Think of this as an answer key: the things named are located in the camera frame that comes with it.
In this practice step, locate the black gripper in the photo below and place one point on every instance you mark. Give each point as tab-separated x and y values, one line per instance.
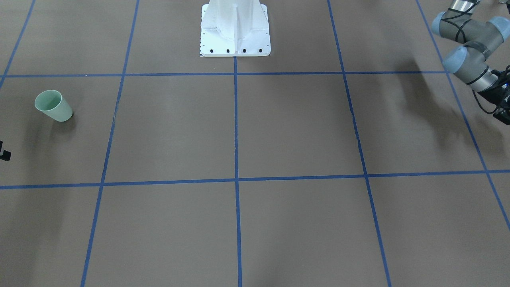
495	88

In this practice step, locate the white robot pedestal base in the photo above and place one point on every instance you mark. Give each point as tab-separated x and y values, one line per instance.
234	28

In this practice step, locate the green plastic cup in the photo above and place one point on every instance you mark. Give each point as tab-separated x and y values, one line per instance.
54	105

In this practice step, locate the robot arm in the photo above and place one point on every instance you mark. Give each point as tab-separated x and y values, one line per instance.
477	41

